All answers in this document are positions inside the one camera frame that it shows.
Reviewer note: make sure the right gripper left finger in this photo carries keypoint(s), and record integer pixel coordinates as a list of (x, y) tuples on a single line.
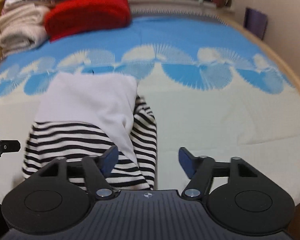
[(95, 170)]

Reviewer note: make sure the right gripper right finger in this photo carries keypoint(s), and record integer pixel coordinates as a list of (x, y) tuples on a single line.
[(201, 172)]

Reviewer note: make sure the black white striped hoodie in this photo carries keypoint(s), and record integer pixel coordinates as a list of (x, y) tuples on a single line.
[(87, 114)]

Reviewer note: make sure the blue white bed sheet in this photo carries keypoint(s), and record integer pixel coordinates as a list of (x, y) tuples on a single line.
[(211, 90)]

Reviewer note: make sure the cream folded blanket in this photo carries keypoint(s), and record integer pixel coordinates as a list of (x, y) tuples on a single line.
[(23, 29)]

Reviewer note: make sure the purple fabric item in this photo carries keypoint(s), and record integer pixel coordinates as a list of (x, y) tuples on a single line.
[(256, 22)]

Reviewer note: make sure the red folded blanket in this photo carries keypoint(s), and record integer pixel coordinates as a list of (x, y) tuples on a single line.
[(77, 16)]

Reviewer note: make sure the wooden bed frame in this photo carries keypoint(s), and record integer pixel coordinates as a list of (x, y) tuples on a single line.
[(282, 64)]

